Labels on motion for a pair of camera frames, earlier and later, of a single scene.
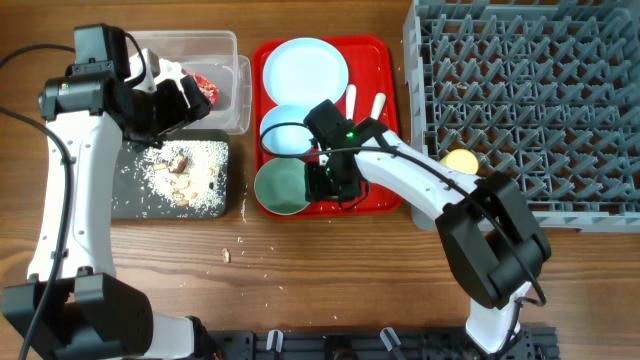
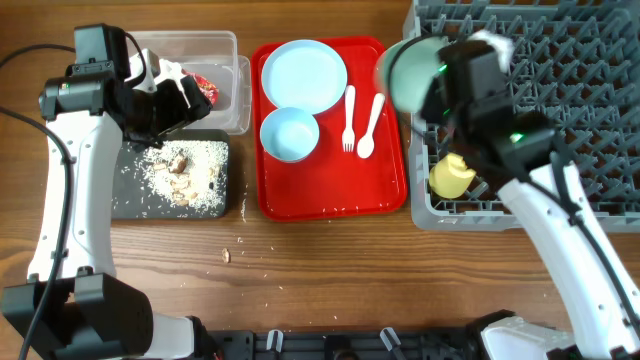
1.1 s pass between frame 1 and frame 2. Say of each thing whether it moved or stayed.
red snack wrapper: stayed
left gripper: stayed
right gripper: moved
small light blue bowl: stayed
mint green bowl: moved
